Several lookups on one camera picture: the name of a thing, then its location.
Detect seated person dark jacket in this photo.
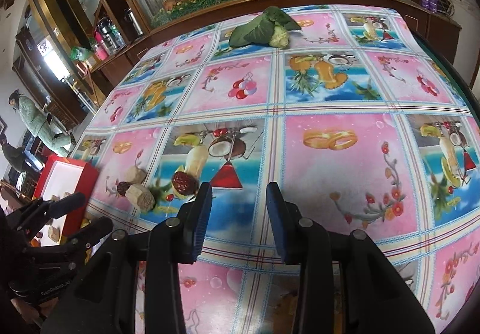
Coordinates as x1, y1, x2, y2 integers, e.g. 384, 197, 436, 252
0, 134, 26, 173

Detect cauliflower with green leaves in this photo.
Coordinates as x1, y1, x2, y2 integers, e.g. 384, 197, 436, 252
229, 6, 302, 48

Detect small dark date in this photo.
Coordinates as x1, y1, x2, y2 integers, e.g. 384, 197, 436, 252
116, 181, 131, 196

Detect steel thermos jug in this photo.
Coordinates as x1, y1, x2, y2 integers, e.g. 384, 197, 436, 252
124, 8, 143, 36

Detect person in green jacket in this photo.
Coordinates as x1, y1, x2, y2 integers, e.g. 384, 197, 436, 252
8, 90, 74, 157

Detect dark red jujube date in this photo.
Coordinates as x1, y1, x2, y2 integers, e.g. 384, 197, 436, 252
172, 171, 199, 196

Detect person right hand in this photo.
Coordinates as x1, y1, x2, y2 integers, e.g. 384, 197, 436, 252
10, 297, 59, 327

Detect colourful fruit print tablecloth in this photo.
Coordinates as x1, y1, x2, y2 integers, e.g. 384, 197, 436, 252
73, 5, 479, 333

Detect pink bottle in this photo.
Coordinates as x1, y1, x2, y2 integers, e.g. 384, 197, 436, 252
94, 31, 109, 61

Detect green plastic bag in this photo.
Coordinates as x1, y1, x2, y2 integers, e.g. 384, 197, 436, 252
70, 46, 94, 62

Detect red white shallow box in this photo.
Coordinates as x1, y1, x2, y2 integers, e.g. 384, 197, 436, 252
33, 155, 99, 247

